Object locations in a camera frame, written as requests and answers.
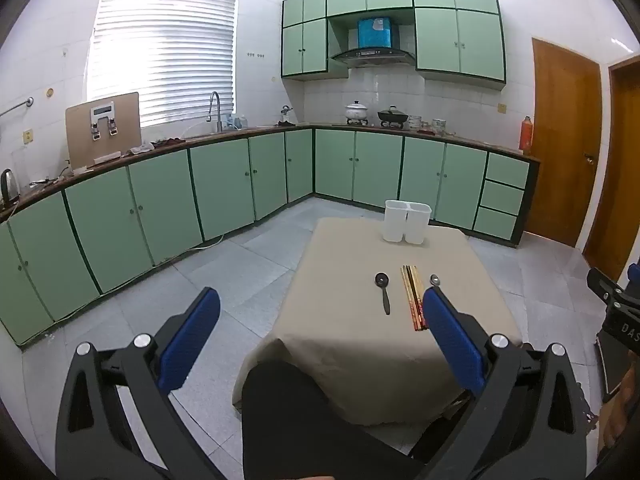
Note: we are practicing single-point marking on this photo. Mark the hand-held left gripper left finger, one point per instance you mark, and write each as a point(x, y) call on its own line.
point(190, 340)

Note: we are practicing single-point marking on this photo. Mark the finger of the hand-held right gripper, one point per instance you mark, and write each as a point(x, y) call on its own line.
point(635, 274)
point(606, 290)

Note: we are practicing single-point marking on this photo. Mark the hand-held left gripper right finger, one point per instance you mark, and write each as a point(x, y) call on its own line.
point(452, 340)

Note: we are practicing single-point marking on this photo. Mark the bundle of chopsticks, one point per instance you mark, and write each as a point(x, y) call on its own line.
point(412, 295)

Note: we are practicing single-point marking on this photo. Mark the small metal spoon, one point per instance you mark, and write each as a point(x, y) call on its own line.
point(435, 280)

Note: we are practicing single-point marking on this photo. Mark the black plastic spoon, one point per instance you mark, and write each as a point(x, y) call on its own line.
point(385, 295)

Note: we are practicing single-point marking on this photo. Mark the white two-compartment utensil holder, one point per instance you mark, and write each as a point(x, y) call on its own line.
point(406, 222)

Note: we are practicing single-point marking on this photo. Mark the person's right forearm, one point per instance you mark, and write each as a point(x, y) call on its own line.
point(631, 400)

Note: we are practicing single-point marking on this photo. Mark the table with beige cloth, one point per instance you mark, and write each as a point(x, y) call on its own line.
point(350, 320)

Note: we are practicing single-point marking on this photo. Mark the wooden door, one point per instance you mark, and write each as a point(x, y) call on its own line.
point(617, 170)
point(560, 145)

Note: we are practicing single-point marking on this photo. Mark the green lower kitchen cabinets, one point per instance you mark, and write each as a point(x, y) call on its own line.
point(165, 210)

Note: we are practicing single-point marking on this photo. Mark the green kitchen cabinets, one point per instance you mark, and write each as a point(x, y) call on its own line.
point(165, 210)
point(440, 35)

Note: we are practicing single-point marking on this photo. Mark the person's black trousers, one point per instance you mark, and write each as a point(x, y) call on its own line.
point(300, 420)

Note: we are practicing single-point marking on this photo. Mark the red thermos flask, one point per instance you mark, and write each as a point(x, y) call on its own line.
point(525, 135)

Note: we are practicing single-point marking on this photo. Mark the crumpled cloth rag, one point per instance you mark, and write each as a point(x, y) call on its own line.
point(141, 148)

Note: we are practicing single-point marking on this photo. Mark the brown kitchen countertop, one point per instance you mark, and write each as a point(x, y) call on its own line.
point(235, 134)

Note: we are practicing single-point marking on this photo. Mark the clear bottles by sink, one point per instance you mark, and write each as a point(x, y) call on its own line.
point(237, 121)

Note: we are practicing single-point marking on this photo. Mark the metal kitchen faucet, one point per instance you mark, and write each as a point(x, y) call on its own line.
point(216, 110)

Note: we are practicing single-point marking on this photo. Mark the black wok with lid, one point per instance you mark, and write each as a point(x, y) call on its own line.
point(392, 116)

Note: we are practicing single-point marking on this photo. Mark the brown wooden board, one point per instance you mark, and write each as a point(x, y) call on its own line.
point(80, 135)

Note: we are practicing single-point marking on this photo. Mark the steel electric kettle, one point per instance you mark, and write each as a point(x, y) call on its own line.
point(7, 187)

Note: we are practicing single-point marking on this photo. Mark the white cooking pot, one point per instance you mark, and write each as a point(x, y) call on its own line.
point(356, 111)

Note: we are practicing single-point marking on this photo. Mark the white window blind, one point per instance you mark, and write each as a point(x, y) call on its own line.
point(165, 50)

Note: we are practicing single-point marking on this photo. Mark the green upper kitchen cabinets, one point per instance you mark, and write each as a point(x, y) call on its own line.
point(440, 35)

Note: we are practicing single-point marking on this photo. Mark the black range hood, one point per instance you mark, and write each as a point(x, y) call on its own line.
point(374, 42)

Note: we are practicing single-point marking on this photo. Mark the metal wall rail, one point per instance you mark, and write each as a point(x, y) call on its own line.
point(17, 106)

